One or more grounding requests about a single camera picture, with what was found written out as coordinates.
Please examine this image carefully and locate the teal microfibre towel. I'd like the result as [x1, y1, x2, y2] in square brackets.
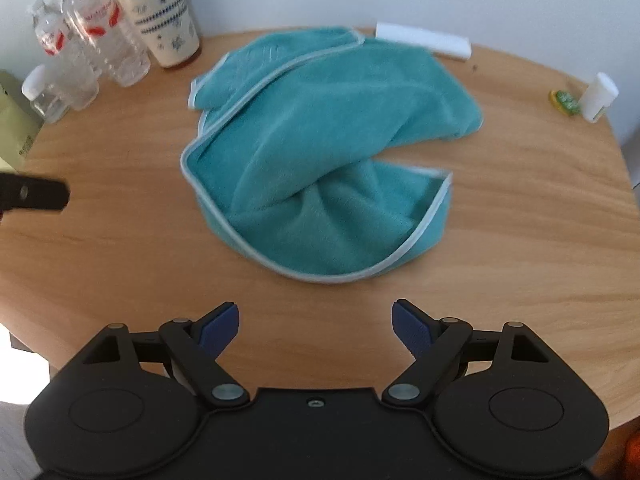
[180, 27, 483, 284]

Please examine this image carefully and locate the green cardboard box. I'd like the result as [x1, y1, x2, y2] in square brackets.
[0, 70, 42, 172]

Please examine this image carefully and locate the small clear jar white cap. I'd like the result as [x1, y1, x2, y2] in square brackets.
[22, 64, 70, 124]

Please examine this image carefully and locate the clear water bottle red label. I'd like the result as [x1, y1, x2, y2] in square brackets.
[62, 0, 151, 88]

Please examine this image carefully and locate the white patterned cup red lid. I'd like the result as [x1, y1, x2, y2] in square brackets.
[117, 0, 201, 70]

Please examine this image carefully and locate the green yellow round lid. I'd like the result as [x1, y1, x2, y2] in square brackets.
[549, 90, 580, 117]

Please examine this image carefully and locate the white folded paper napkin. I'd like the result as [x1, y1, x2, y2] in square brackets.
[375, 22, 472, 61]

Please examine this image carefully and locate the white cylindrical container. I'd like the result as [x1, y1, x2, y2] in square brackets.
[578, 72, 620, 124]

